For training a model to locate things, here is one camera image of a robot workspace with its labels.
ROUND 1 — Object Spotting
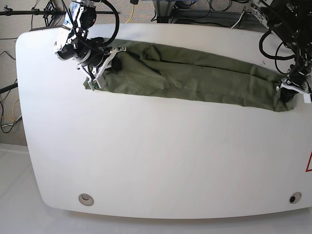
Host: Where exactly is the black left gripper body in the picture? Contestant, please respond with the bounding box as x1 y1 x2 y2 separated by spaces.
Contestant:
289 66 312 92

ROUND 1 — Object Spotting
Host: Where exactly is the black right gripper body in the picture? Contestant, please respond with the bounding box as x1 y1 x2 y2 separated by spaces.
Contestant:
85 46 112 73

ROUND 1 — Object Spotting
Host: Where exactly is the green T-shirt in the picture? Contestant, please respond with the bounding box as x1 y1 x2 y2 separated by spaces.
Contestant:
82 38 295 114

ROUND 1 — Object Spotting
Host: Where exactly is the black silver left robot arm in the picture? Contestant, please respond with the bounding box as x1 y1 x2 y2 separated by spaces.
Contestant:
250 0 312 104

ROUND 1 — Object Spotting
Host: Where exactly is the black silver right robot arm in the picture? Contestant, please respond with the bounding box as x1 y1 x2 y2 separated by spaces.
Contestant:
54 0 120 76

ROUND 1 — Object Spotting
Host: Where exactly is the black tripod stand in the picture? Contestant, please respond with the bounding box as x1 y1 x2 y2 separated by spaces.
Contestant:
0 0 66 27

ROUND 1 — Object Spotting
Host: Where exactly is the right table grommet hole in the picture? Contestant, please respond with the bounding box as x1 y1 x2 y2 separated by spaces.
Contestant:
289 192 302 204

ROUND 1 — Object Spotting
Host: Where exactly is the table grommet hole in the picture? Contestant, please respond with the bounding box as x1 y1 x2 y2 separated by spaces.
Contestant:
289 192 302 204
78 194 94 207

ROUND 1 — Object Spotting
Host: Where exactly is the left table grommet hole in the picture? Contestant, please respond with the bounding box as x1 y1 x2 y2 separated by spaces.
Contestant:
78 194 94 207

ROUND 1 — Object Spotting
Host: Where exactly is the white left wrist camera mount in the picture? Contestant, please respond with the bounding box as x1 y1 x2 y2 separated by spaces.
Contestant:
276 77 312 104

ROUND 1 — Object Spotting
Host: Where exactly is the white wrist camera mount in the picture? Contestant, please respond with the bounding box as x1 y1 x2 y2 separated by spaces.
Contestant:
276 77 312 104
77 46 127 91

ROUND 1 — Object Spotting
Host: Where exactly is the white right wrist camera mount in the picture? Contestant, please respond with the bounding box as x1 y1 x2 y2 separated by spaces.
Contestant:
77 46 127 91

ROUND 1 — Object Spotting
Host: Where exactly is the yellow cable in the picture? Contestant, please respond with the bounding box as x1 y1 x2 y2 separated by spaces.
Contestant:
125 2 136 24

